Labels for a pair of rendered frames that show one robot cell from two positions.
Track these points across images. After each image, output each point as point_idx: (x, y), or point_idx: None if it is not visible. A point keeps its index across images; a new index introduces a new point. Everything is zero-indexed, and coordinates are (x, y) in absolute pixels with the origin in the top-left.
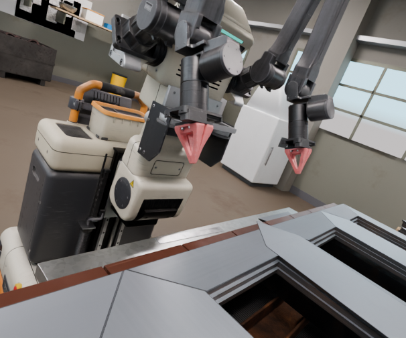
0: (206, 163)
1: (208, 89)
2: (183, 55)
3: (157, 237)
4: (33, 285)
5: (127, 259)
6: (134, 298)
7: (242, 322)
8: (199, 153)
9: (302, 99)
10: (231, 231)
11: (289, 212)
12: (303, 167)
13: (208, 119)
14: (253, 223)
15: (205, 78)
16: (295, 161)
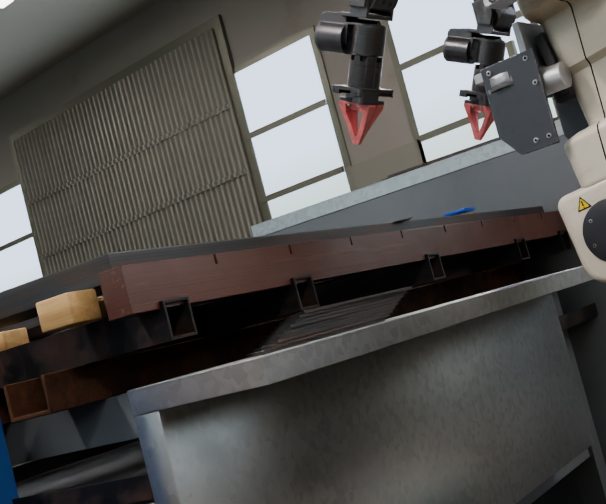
0: (535, 149)
1: (474, 67)
2: (504, 35)
3: (565, 271)
4: (528, 214)
5: (504, 217)
6: None
7: (412, 288)
8: (472, 130)
9: (366, 18)
10: (442, 226)
11: (299, 315)
12: (349, 132)
13: (471, 96)
14: (423, 310)
15: (474, 62)
16: (361, 123)
